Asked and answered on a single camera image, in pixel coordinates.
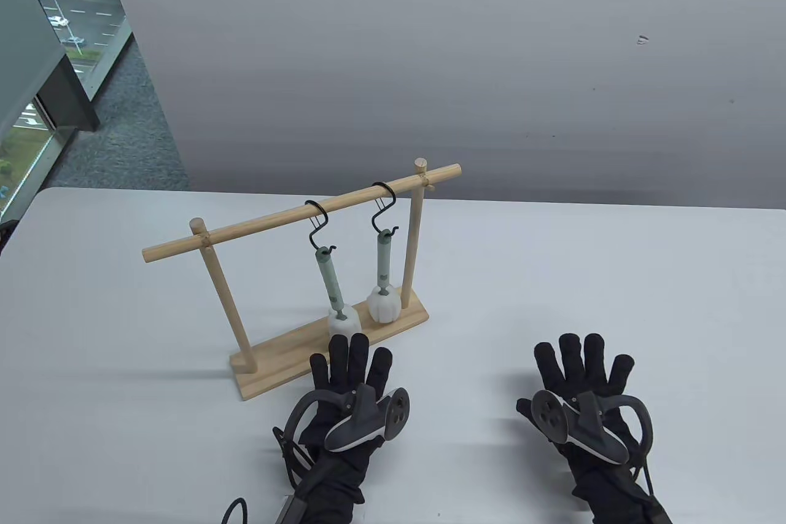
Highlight person's right hand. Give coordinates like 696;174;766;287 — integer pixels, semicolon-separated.
516;334;640;482

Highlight person's left hand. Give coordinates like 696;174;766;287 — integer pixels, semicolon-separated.
298;334;393;475

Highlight green cup brush cylindrical sponge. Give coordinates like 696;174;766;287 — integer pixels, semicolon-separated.
314;246;362;342

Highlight green cup brush ribbed sponge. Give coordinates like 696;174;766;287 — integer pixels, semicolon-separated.
367;228;402;324

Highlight black s-hook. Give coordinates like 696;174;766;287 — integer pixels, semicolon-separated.
305;200;338;256
370;181;400;237

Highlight person's left forearm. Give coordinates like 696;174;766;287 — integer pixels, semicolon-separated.
289;469;369;524

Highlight person's right forearm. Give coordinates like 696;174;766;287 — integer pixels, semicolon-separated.
571;469;673;524

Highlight grey left hand controller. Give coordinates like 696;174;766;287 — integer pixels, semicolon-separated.
289;385;411;452

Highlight grey hand controller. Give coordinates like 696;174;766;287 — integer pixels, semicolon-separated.
289;385;411;452
530;389;653;464

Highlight grey right hand controller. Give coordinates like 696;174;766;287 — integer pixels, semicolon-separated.
530;389;653;464

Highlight wooden hanging rack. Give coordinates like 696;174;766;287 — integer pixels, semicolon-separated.
142;158;462;402

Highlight grey pillar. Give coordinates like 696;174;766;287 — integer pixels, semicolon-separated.
0;0;101;147

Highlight glass window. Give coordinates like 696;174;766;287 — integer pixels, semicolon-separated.
0;0;133;217

